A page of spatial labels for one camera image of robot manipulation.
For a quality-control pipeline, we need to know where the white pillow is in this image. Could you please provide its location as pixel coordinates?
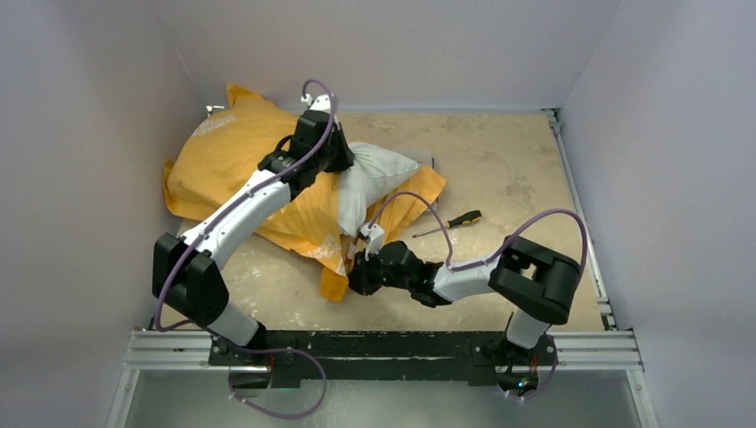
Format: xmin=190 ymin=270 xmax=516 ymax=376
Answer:
xmin=337 ymin=142 xmax=420 ymax=236

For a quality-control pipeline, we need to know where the orange Mickey Mouse pillowcase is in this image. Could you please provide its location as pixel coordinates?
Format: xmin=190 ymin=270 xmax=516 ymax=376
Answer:
xmin=163 ymin=84 xmax=446 ymax=301

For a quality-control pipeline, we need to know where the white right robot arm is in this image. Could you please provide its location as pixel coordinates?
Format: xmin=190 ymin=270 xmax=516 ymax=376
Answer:
xmin=348 ymin=237 xmax=582 ymax=363

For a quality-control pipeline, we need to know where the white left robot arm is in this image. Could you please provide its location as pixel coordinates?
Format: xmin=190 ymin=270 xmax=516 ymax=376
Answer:
xmin=152 ymin=107 xmax=354 ymax=365

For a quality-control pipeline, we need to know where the black yellow screwdriver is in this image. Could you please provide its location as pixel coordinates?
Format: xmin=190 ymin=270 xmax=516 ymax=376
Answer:
xmin=412 ymin=210 xmax=482 ymax=238

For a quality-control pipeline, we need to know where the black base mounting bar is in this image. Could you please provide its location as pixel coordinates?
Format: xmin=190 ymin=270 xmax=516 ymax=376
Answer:
xmin=209 ymin=330 xmax=558 ymax=393

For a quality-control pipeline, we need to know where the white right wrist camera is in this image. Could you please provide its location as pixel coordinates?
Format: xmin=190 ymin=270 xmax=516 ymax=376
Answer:
xmin=357 ymin=222 xmax=385 ymax=260

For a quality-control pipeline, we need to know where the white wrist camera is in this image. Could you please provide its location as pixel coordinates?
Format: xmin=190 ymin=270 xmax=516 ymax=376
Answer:
xmin=300 ymin=93 xmax=333 ymax=117
xmin=357 ymin=222 xmax=385 ymax=260

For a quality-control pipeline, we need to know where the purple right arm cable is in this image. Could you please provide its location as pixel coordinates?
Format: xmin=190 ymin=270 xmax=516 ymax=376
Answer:
xmin=366 ymin=191 xmax=589 ymax=284

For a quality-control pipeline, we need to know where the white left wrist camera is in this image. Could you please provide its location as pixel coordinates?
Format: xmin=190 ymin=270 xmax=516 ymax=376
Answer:
xmin=300 ymin=93 xmax=333 ymax=117

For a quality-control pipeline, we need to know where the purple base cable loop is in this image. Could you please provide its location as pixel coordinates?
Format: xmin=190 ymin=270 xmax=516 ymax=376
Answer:
xmin=227 ymin=346 xmax=328 ymax=422

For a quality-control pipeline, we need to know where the aluminium frame rail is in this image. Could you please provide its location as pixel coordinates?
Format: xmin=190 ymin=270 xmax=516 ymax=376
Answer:
xmin=540 ymin=107 xmax=660 ymax=427

